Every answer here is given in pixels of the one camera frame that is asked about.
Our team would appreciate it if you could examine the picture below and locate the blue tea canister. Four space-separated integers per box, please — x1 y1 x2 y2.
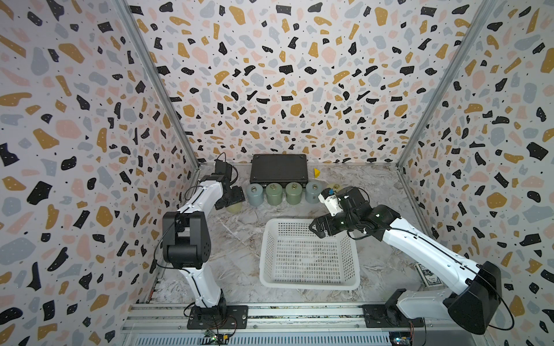
246 183 264 207

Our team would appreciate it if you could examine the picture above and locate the blue-grey tea canister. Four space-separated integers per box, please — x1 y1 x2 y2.
305 180 324 204

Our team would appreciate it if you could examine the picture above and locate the green tea canister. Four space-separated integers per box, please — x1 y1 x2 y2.
285 182 303 206
265 183 283 206

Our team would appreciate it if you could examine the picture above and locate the yellow-green canister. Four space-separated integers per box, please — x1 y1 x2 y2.
327 183 342 193
226 202 243 214

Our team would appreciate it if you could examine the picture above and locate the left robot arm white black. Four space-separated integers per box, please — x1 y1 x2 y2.
153 158 245 326

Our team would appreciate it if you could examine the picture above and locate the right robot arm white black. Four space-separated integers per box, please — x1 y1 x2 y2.
309 186 505 335

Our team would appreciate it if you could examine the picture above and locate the white plastic basket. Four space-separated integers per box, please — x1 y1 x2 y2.
260 219 361 291

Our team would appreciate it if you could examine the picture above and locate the black briefcase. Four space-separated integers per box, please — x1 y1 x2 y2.
250 154 309 187

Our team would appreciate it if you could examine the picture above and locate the playing card box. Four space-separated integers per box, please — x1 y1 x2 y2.
416 263 443 287

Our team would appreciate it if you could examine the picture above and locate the circuit board right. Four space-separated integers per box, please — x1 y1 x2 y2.
389 332 413 346

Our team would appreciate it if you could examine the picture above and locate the circuit board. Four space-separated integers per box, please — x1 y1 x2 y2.
202 330 233 345
389 332 413 346

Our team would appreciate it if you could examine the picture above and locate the circuit board left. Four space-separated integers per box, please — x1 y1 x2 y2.
202 330 233 345

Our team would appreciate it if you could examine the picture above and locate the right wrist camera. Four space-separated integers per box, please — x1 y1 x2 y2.
318 187 343 216

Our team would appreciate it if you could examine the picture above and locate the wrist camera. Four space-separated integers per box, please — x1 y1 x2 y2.
214 159 233 179
318 187 343 216

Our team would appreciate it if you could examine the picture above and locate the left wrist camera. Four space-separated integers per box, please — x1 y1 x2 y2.
214 159 233 179

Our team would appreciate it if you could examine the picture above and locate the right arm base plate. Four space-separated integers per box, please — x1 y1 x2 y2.
362 304 425 329

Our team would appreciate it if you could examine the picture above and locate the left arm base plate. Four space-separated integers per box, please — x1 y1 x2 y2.
187 305 249 331

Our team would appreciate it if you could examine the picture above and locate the aluminium rail frame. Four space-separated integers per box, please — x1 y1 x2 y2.
119 302 495 345

